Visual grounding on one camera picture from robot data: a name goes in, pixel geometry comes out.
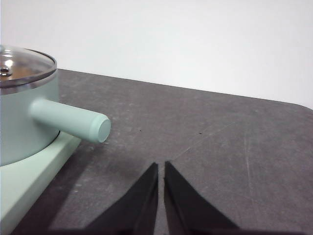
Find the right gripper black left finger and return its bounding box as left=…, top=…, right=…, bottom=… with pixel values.
left=85, top=162, right=159, bottom=231

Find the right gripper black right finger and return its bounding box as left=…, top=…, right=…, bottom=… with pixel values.
left=163, top=161, right=240, bottom=231

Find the glass pot lid green knob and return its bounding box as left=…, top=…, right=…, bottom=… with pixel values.
left=0, top=45, right=57, bottom=89

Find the mint green cooker base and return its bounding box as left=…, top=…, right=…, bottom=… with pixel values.
left=0, top=134, right=83, bottom=231

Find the mint green pot with handle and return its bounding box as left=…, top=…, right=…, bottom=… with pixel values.
left=0, top=45, right=112, bottom=167

